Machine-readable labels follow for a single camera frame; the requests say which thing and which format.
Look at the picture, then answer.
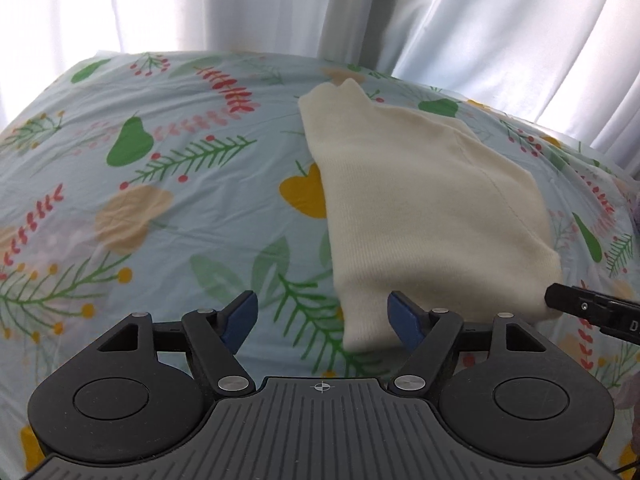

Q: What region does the cream knit sweater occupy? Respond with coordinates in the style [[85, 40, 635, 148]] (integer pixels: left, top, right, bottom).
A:
[[298, 80, 562, 352]]

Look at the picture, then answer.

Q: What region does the purple plush toy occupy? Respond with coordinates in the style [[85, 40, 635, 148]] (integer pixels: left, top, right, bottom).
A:
[[614, 372, 640, 429]]

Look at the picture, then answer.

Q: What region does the floral light blue bedsheet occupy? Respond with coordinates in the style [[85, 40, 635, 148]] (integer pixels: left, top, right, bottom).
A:
[[1, 52, 639, 479]]

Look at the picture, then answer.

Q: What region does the white sheer curtain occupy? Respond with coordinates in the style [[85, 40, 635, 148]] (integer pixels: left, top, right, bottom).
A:
[[1, 0, 639, 174]]

